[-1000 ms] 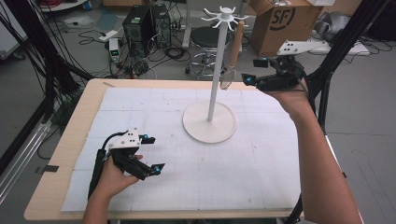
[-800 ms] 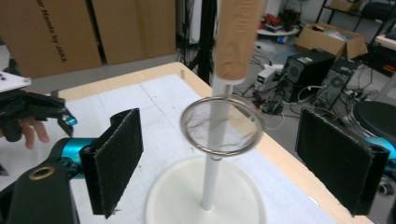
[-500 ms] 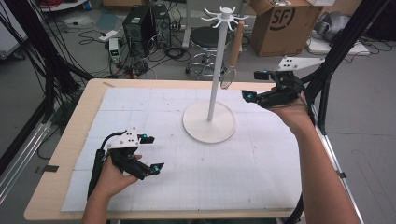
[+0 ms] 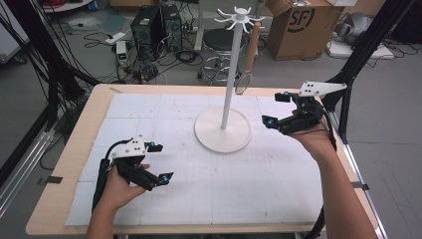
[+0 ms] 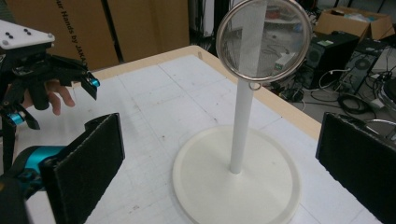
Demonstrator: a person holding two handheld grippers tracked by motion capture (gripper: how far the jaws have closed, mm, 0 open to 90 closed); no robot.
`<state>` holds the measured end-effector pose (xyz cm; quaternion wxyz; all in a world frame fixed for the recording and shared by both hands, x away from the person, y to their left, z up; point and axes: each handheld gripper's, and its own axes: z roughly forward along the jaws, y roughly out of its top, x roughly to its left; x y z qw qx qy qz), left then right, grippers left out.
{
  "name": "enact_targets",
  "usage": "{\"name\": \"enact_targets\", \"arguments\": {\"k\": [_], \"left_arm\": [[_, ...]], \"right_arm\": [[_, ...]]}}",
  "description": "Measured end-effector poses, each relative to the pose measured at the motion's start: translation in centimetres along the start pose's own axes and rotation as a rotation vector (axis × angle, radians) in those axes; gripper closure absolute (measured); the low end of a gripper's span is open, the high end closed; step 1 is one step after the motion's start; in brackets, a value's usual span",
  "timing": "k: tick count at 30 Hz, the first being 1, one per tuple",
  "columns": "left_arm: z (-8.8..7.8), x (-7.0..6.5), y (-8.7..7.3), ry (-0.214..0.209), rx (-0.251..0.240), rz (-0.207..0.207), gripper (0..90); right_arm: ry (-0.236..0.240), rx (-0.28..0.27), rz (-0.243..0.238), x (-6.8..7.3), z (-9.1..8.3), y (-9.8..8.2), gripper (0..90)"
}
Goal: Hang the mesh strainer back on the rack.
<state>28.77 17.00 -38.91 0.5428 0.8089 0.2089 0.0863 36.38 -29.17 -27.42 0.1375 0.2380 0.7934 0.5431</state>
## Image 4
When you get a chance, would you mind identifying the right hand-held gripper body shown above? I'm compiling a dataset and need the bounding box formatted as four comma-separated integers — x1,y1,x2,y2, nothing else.
278,80,348,136

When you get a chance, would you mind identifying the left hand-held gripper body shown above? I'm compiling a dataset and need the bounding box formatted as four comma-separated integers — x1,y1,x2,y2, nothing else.
109,133,161,192

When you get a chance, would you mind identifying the white hook stand rack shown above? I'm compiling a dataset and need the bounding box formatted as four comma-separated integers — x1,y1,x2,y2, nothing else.
193,6,267,154

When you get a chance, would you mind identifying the wooden-handled mesh strainer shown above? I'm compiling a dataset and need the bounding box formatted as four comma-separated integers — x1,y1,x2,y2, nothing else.
234,21,263,98

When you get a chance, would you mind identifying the person's left hand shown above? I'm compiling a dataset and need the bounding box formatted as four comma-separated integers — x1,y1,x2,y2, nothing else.
99,162,151,214

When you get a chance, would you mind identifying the person's right hand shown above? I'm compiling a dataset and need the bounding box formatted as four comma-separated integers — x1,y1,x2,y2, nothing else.
290,109,336,162

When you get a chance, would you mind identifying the white grid mat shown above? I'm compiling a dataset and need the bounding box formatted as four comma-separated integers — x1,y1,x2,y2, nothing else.
65,93,332,227

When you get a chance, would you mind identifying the brown cardboard box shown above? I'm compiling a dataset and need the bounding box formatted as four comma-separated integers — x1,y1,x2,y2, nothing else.
265,0,346,62

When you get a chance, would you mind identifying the flat white board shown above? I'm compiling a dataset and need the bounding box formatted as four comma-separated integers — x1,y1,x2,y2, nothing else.
326,39,396,61

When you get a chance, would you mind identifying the black round stool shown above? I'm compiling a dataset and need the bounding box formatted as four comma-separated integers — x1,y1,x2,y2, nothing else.
197,28,245,87

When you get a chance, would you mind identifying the grey white machine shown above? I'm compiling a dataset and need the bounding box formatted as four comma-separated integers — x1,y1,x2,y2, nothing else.
334,12,374,46

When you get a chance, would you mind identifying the small grey power supply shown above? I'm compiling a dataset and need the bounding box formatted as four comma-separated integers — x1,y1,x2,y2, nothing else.
115,40,128,68

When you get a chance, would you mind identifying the large black computer tower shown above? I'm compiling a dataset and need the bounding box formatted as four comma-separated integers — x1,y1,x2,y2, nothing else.
129,5,167,63

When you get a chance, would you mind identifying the white power strip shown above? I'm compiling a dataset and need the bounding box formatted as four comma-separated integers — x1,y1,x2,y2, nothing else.
105,31,127,46

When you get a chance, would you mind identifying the narrow black computer tower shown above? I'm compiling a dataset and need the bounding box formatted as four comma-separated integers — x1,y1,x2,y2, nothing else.
161,3,183,53

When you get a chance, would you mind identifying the round white table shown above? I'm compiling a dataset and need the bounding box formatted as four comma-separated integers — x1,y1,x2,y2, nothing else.
39,0,94,14

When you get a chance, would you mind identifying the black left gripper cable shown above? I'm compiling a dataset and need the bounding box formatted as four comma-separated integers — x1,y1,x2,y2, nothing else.
92,138,133,213

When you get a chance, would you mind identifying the aluminium rail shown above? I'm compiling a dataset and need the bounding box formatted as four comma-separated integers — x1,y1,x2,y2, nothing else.
327,111,389,239
0,128,56,217

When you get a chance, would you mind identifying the black metal frame stand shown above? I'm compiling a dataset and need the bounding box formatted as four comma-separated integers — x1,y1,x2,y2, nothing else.
312,0,416,144
0,0,101,187

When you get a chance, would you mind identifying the coiled black floor cable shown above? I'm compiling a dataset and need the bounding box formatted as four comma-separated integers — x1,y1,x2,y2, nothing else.
174,49,203,67

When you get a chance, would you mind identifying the white metal stand frame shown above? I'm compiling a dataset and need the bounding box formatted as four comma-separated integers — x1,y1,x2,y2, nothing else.
193,0,267,63

